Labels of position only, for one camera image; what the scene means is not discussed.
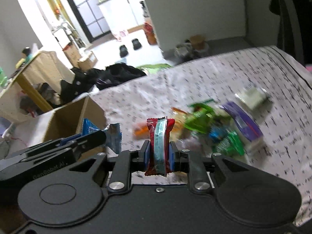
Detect blue snack packet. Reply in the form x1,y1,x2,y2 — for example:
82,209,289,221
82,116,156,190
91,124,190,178
82,118,122,154

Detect red snack packet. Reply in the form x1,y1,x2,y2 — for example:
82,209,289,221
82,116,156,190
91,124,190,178
145,117,175,177

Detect dark green snack packet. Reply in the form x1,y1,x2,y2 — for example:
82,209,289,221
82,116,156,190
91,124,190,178
208,127,245,157

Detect light green snack packet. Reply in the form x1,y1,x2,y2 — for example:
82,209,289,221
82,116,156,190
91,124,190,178
184,98,217,134

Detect purple snack packet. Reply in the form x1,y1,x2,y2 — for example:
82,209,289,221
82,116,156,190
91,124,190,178
219,101,263,144

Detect white snack packet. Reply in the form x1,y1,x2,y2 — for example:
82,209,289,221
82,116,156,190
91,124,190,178
235,86,270,110

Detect yellow orange snack packet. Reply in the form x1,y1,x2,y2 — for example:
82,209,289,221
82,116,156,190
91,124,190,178
170,107,191,141

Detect black clothes pile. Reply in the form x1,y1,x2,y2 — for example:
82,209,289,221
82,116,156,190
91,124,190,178
60,62,146,104

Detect green floor mat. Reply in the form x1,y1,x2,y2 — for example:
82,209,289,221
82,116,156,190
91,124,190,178
137,63,171,75

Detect small cardboard box on floor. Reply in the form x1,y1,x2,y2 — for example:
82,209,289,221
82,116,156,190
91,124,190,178
78,51,98,71

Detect left black shoe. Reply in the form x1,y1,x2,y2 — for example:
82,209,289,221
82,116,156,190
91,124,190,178
119,45,129,58

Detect black shoe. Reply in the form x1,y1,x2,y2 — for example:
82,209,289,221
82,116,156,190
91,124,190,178
119,45,129,58
132,39,142,50

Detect plastic bag on floor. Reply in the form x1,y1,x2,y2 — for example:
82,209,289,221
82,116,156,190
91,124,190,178
174,42,194,60

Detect patterned bed sheet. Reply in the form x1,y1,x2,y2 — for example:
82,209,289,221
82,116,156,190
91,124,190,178
91,47,311,226

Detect right black shoe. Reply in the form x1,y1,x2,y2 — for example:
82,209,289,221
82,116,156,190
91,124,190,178
132,39,142,50

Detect brown jar on floor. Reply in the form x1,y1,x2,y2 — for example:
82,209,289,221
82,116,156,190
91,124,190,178
189,35,205,50

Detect white kitchen cabinet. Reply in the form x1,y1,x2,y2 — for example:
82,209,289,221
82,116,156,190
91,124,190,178
98,0,144,34

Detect black framed glass door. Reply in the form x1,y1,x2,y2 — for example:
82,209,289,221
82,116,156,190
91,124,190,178
67,0,111,43

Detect red bag by wall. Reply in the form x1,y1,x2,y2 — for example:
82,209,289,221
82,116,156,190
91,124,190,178
143,23,157,45

